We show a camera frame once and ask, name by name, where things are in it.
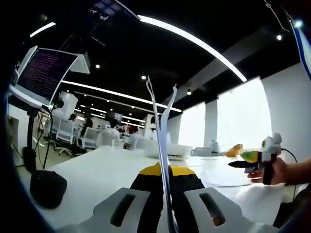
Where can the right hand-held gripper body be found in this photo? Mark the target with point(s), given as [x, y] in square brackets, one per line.
[271, 145]

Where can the person's black shirt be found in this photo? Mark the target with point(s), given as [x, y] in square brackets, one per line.
[298, 206]

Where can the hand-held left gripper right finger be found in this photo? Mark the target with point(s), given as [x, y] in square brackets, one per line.
[189, 184]

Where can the small bright window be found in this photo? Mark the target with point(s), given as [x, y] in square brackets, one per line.
[192, 126]

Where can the small black box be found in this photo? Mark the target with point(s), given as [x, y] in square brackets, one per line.
[29, 160]

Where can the person's right hand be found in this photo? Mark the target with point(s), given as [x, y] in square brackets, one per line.
[281, 172]

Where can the white mesh office chair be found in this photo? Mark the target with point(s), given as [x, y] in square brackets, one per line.
[201, 152]
[91, 138]
[68, 133]

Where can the orange plush toy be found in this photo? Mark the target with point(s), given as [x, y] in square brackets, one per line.
[234, 150]

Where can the ceiling air conditioner unit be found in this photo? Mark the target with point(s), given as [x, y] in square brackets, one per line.
[81, 63]

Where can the white printer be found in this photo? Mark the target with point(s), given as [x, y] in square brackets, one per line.
[177, 150]

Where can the black laptop stand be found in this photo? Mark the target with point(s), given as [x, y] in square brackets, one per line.
[31, 136]

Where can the open silver laptop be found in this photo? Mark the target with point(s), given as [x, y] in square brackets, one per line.
[46, 72]

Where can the long curved ceiling light strip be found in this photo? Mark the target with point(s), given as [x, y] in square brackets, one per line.
[116, 93]
[192, 40]

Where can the black round bag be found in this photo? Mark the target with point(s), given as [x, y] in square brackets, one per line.
[48, 189]

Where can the large bright window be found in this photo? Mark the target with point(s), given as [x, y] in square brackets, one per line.
[243, 116]

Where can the white cylindrical appliance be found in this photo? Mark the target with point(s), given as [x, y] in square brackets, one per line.
[215, 146]

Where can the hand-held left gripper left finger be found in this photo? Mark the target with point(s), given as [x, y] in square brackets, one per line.
[145, 187]

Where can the aligned bundle of printing papers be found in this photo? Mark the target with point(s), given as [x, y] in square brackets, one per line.
[162, 145]

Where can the blue white wall display board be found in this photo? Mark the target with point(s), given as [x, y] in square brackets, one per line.
[303, 51]

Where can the white table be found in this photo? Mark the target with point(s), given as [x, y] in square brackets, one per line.
[97, 165]

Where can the white side desk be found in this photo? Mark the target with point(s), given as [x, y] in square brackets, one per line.
[18, 136]

